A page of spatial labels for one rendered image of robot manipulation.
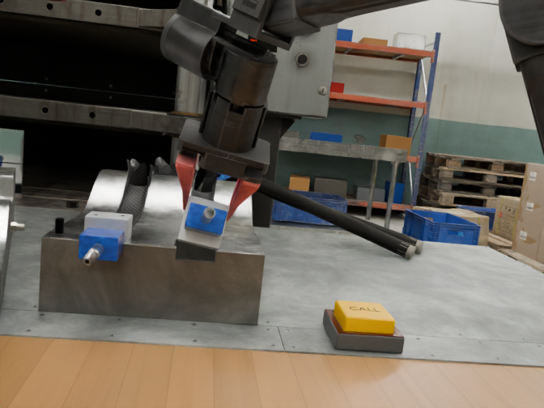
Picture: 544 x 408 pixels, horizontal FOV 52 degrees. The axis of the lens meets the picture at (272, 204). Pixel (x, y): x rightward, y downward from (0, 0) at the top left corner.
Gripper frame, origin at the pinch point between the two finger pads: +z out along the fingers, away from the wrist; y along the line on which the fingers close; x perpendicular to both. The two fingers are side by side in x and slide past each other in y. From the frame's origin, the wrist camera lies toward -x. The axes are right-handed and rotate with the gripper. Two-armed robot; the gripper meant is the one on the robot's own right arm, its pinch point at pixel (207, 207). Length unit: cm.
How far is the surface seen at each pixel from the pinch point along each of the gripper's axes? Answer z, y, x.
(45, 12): 7, 48, -82
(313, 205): 21, -24, -48
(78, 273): 9.7, 12.6, 5.9
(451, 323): 8.3, -36.7, -0.6
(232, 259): 4.0, -4.5, 3.7
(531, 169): 99, -270, -370
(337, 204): 163, -113, -334
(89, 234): 3.5, 11.9, 6.5
